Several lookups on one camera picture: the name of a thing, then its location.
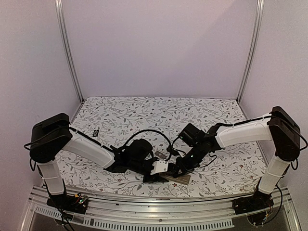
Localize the left aluminium corner post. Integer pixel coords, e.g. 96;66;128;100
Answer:
54;0;84;103

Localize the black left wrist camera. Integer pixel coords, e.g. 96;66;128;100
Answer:
150;160;169;175

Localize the aluminium corner post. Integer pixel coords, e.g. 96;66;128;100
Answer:
236;0;264;104
54;0;84;103

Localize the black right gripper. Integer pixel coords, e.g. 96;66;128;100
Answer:
173;143;205;178

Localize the floral patterned table mat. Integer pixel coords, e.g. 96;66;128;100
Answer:
56;97;266;198

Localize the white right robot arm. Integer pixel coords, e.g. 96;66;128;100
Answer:
171;106;303;210

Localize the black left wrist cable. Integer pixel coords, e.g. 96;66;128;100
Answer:
122;129;173;159

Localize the white slim remote control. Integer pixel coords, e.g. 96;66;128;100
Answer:
92;129;100;138

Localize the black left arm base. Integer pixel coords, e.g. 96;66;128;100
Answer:
47;192;89;214

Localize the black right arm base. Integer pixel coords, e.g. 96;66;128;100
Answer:
232;191;274;226

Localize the right aluminium corner post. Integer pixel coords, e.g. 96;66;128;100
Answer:
236;0;264;104

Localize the aluminium front rail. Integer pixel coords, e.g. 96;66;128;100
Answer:
20;186;303;231

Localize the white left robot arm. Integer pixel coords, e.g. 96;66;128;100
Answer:
24;113;168;209

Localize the grey remote battery cover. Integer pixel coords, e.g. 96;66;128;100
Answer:
155;151;168;159

